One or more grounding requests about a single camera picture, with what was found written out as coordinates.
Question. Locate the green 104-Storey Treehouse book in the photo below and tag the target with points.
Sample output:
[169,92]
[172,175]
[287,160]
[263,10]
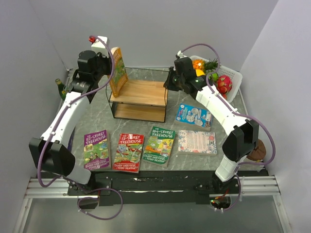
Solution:
[159,146]

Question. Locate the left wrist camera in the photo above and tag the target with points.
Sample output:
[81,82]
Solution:
[97,46]

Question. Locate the pink floral book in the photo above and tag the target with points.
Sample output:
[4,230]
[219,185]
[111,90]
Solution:
[197,143]

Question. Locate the small pineapple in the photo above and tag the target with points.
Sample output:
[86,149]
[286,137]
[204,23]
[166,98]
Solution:
[205,66]

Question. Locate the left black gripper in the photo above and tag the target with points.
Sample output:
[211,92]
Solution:
[108,61]

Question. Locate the orange Treehouse book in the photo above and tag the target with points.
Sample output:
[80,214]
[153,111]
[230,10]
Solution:
[120,76]

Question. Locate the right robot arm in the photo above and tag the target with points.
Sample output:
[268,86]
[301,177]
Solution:
[242,132]

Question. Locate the blue cartoon book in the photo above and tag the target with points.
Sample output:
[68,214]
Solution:
[195,116]

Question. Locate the aluminium rail frame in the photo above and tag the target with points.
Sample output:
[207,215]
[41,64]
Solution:
[139,209]

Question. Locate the white plastic fruit basket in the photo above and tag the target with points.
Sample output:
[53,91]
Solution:
[236,79]

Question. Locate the brown round object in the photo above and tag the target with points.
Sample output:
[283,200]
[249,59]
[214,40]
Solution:
[258,153]

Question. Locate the wood and wire shelf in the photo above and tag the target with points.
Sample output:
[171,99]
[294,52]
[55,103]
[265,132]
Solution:
[143,97]

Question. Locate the orange mango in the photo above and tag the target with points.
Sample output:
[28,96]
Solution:
[199,72]

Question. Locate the green glass bottle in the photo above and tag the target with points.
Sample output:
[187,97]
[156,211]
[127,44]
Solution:
[62,89]

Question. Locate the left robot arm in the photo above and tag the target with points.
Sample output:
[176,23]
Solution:
[50,152]

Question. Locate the red 13-Storey Treehouse book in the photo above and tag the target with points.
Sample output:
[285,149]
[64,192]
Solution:
[128,153]

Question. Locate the purple 117-Storey Treehouse book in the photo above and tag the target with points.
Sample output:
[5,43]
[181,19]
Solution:
[97,151]

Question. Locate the dark blue book at left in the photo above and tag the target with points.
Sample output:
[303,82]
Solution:
[71,140]

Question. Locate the pink dragon fruit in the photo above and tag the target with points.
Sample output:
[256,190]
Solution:
[224,84]

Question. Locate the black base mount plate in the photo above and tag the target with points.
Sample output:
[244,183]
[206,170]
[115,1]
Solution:
[154,187]

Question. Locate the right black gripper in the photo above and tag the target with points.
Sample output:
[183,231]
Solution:
[167,84]

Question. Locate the green apple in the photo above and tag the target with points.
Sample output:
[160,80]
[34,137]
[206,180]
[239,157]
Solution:
[214,77]

